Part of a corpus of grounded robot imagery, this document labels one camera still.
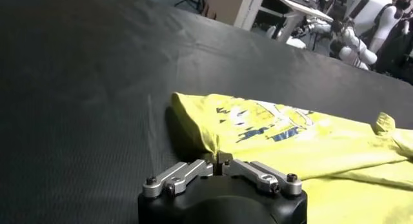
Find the black table cover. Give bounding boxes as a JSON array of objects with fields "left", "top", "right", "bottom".
[{"left": 0, "top": 0, "right": 413, "bottom": 224}]

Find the white standing desk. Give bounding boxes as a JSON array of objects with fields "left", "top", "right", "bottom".
[{"left": 254, "top": 0, "right": 334, "bottom": 44}]

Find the lime green printed t-shirt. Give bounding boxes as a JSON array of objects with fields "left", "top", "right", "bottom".
[{"left": 170, "top": 92, "right": 413, "bottom": 224}]

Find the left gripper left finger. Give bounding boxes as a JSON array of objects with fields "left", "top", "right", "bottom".
[{"left": 143, "top": 152, "right": 218, "bottom": 199}]

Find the tall white cardboard box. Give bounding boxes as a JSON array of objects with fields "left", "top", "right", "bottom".
[{"left": 206, "top": 0, "right": 268, "bottom": 31}]

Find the white humanoid robot with base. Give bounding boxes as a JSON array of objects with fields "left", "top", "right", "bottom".
[{"left": 328, "top": 0, "right": 413, "bottom": 84}]

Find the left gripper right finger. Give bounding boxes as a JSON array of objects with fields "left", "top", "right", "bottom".
[{"left": 216, "top": 152, "right": 303, "bottom": 196}]

